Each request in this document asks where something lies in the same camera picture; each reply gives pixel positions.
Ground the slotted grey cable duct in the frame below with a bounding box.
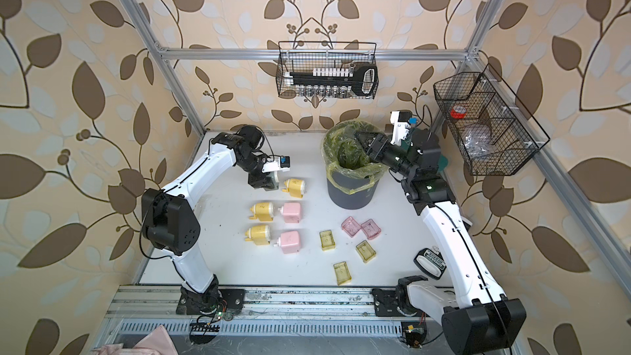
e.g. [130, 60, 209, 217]
[118, 319, 403, 338]

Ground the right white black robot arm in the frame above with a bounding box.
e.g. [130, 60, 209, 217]
[354, 128, 527, 354]

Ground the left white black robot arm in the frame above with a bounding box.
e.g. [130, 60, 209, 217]
[141, 125, 291, 315]

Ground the black wire basket back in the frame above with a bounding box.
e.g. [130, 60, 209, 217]
[275, 40, 379, 100]

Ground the yellow transparent shavings tray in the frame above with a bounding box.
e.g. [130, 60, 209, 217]
[320, 230, 336, 251]

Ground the pink cloth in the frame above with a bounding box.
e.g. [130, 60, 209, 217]
[90, 325, 178, 355]

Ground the black wire basket right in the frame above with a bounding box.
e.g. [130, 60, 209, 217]
[433, 64, 550, 176]

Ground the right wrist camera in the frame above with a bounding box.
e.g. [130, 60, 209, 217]
[390, 111, 417, 146]

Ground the clear plastic bag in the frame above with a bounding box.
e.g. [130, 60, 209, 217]
[463, 123, 493, 159]

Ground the pink transparent shavings tray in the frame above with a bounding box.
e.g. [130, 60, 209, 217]
[341, 216, 362, 238]

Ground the yellow sharpener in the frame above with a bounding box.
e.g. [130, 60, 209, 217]
[245, 225, 271, 246]
[249, 202, 274, 222]
[283, 178, 306, 199]

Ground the socket set holder black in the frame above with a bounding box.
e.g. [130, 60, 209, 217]
[276, 63, 379, 99]

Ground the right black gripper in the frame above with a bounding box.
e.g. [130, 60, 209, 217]
[358, 130, 418, 181]

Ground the black wire basket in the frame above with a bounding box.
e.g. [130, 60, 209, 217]
[433, 64, 550, 176]
[275, 40, 379, 100]

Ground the green plastic tool case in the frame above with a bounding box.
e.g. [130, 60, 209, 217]
[438, 154, 449, 172]

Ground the yellow sharpener front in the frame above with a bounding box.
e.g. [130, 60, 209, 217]
[245, 225, 271, 246]

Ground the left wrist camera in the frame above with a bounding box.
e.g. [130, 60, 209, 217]
[261, 155, 291, 174]

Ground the green plastic bin liner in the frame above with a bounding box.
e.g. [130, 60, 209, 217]
[321, 119, 388, 180]

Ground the pink sharpener front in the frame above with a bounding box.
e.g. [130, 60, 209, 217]
[276, 231, 301, 255]

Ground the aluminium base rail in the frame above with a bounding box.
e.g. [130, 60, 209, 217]
[106, 284, 414, 320]

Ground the grey trash bin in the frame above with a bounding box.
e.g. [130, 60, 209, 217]
[326, 167, 380, 210]

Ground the pink sharpener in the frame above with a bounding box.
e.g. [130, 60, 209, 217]
[276, 231, 301, 255]
[279, 202, 302, 224]

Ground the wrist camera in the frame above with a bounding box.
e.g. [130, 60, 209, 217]
[390, 111, 417, 146]
[261, 155, 291, 174]

